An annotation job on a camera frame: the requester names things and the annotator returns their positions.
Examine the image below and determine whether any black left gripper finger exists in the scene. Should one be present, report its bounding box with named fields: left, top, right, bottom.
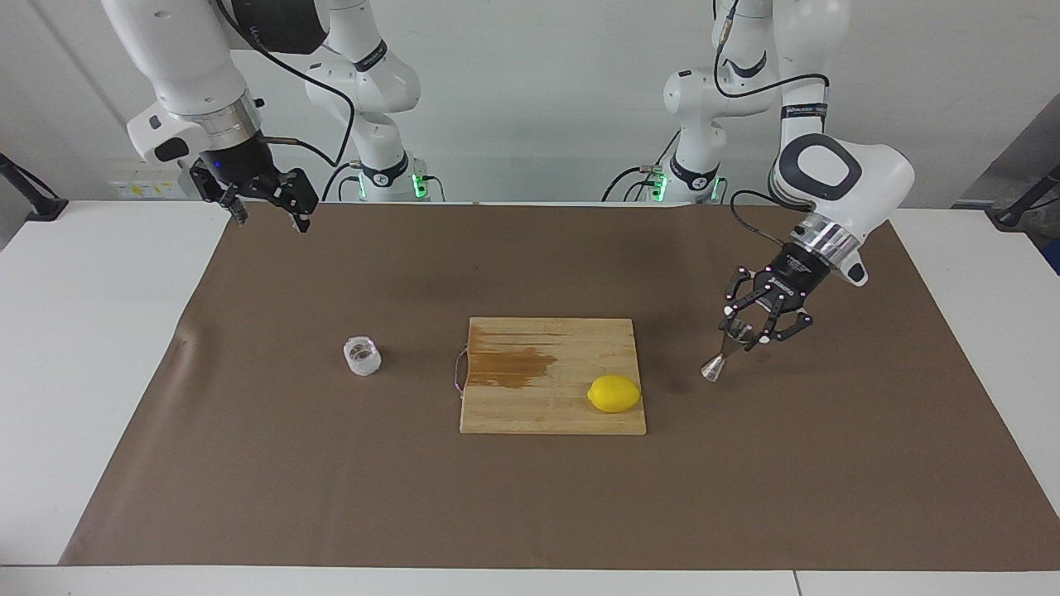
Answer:
left=756, top=296, right=814, bottom=348
left=721, top=265, right=777, bottom=339

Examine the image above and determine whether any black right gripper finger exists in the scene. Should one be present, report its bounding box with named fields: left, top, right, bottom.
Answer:
left=276, top=167, right=320, bottom=235
left=190, top=165, right=250, bottom=227

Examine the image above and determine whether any wooden cutting board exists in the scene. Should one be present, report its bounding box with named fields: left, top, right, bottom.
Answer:
left=454, top=317, right=648, bottom=436

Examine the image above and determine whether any black base cable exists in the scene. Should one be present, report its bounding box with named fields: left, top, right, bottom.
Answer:
left=321, top=161, right=365, bottom=204
left=602, top=166, right=663, bottom=203

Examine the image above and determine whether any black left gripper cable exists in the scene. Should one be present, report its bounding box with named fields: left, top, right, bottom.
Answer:
left=712, top=0, right=831, bottom=249

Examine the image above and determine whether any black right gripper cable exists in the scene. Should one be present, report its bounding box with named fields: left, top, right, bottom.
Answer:
left=217, top=0, right=357, bottom=166

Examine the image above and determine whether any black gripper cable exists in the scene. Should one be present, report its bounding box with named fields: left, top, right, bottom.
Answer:
left=217, top=0, right=357, bottom=166
left=712, top=0, right=831, bottom=249

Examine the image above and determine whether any black clamp stand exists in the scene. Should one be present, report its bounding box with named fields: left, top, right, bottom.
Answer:
left=0, top=153, right=69, bottom=222
left=994, top=164, right=1060, bottom=231

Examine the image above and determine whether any yellow lemon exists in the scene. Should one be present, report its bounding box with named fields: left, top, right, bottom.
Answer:
left=587, top=375, right=643, bottom=414

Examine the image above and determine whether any brown paper table mat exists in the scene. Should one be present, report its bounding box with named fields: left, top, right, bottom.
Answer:
left=60, top=201, right=1060, bottom=572

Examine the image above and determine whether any steel double jigger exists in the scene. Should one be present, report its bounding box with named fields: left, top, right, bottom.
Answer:
left=701, top=319, right=756, bottom=383

